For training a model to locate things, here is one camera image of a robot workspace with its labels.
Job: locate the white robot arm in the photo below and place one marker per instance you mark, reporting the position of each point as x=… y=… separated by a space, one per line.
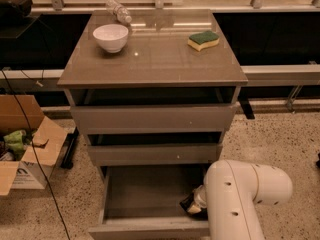
x=229 y=193

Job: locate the clear plastic water bottle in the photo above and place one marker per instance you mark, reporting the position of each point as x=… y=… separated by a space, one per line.
x=119 y=11

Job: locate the grey drawer cabinet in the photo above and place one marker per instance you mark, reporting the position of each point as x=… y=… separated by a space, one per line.
x=156 y=55

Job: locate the black table leg left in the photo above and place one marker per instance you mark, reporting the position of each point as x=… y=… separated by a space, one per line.
x=69 y=145

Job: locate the black table leg right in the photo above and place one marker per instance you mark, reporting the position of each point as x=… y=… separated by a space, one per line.
x=245 y=104

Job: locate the black object on ledge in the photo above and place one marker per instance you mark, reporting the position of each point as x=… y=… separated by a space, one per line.
x=15 y=9

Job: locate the white ceramic bowl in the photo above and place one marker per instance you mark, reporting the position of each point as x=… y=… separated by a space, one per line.
x=111 y=37

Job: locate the green bag in box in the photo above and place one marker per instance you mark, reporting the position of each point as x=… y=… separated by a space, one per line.
x=15 y=142

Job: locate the grey drawer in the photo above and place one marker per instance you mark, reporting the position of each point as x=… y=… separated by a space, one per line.
x=155 y=148
x=148 y=111
x=143 y=202

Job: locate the grey middle drawer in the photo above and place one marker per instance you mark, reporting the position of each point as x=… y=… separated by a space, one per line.
x=155 y=148

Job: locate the grey top drawer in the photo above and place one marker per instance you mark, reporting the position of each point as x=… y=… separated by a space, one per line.
x=148 y=111

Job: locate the open cardboard box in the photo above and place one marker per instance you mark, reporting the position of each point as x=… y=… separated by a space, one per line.
x=22 y=112

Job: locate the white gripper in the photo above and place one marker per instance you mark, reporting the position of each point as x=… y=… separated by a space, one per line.
x=200 y=196

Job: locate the black table leg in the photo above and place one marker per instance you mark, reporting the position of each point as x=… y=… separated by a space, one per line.
x=245 y=104
x=69 y=145

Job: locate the grey bottom drawer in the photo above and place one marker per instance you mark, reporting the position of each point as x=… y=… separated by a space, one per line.
x=143 y=202

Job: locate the yellow green sponge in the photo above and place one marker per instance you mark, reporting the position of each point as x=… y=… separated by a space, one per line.
x=203 y=40

